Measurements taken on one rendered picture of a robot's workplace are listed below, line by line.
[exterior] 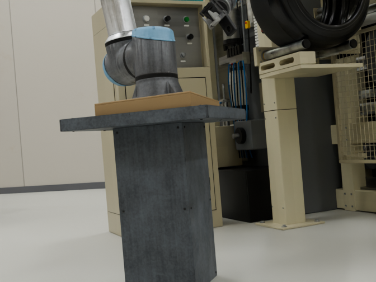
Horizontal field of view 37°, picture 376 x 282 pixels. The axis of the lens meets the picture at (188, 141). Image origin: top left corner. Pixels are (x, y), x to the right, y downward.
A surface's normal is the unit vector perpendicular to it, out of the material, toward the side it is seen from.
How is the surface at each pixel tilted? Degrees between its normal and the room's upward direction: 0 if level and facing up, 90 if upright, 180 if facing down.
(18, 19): 90
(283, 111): 90
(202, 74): 90
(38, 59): 90
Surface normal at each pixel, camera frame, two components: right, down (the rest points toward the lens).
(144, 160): -0.32, 0.03
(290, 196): 0.42, -0.04
